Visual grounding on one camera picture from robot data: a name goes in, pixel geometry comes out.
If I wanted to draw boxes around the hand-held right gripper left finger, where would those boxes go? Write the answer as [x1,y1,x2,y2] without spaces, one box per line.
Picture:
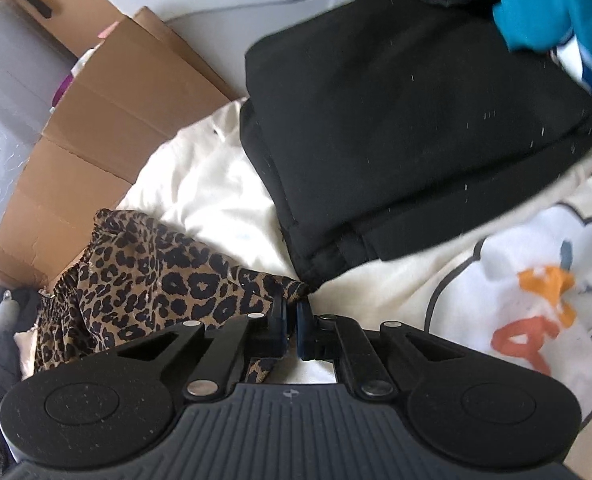
[118,293,289,402]

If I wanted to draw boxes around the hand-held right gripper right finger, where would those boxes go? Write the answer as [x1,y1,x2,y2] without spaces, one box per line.
[296,300,465,402]

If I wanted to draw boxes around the leopard print garment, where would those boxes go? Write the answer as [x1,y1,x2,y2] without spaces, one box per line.
[36,208,311,385]

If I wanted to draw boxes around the folded black clothes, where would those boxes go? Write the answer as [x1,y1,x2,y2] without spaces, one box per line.
[239,0,592,288]

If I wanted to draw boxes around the cream printed blanket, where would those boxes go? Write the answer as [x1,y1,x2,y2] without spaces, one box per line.
[13,97,592,466]

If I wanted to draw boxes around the large brown cardboard sheet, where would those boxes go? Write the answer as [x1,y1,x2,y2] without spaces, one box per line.
[0,6,249,291]

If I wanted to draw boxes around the crumpled black garment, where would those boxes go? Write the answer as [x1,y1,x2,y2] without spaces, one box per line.
[0,287,42,476]

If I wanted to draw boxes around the purple white package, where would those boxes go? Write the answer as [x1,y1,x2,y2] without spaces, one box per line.
[50,47,104,113]

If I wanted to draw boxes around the brown upright panel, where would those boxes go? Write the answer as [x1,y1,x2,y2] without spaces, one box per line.
[0,0,127,61]

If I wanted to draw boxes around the teal printed garment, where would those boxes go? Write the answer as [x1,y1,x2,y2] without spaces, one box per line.
[490,0,592,133]

